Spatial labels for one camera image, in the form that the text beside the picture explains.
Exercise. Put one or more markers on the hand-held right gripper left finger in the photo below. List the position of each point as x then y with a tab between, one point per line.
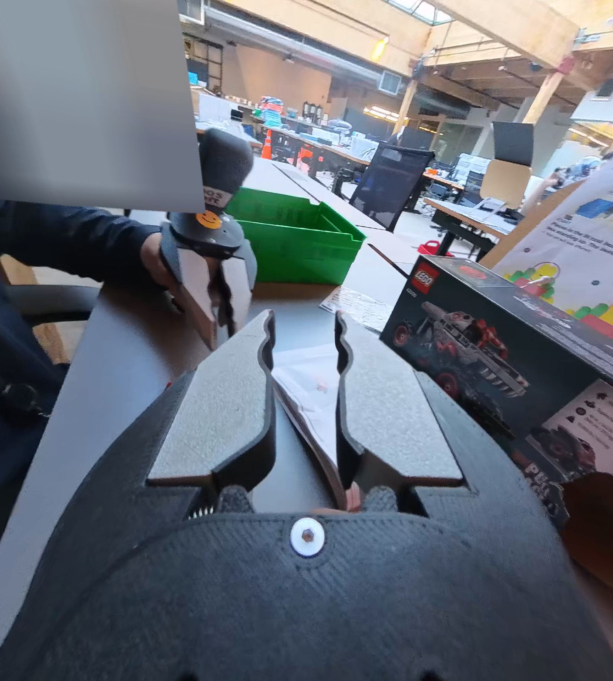
216	415

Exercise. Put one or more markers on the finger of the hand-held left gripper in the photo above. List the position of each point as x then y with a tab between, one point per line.
240	290
197	292

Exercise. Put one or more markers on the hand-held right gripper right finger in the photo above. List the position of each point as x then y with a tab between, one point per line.
396	420

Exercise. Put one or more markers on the lego instruction booklet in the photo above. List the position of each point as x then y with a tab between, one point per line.
306	393

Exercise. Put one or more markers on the person's left forearm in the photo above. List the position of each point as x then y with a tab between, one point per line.
72	234

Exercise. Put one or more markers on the lego box with monster truck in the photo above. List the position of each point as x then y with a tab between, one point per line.
471	319

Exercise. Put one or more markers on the poster with lego bricks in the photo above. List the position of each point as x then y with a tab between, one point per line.
577	250

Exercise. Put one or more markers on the person's left hand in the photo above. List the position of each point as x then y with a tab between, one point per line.
152	260

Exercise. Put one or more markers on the orange traffic cone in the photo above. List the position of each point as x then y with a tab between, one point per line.
267	146

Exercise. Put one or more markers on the green plastic bin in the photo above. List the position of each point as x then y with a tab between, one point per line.
295	250

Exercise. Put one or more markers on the clear plastic bag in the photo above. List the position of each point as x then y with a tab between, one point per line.
357	308

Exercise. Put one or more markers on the black mesh office chair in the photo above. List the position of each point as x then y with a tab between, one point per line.
391	181

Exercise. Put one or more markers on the red basket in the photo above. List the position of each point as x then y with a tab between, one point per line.
431	248

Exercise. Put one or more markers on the wooden desk with black legs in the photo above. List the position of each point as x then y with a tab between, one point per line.
471	213

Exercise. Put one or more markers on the brown cardboard piece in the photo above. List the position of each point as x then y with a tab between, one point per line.
609	532

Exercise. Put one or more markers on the black panel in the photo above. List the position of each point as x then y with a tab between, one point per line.
513	143

